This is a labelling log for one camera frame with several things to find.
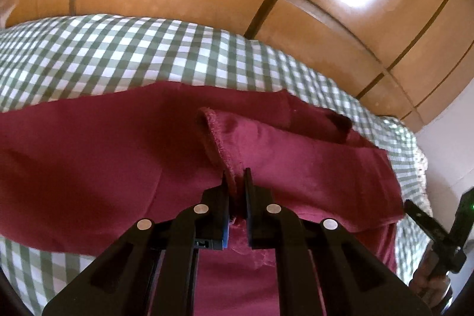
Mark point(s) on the red garment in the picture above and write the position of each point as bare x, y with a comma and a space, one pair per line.
111, 160

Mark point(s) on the person's right hand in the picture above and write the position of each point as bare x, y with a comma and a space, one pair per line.
426, 279

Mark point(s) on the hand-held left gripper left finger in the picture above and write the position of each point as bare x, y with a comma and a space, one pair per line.
225, 236

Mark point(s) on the green white checked bedsheet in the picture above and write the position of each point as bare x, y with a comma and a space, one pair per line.
111, 53

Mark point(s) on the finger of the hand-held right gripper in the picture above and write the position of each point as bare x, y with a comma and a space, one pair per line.
422, 216

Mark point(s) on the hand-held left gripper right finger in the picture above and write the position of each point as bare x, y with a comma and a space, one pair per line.
255, 216

